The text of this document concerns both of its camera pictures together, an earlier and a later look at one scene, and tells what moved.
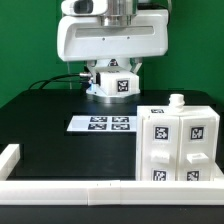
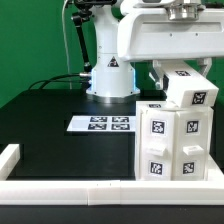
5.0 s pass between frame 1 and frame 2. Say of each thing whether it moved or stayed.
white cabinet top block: moved
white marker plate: stayed
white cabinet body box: moved
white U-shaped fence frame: stayed
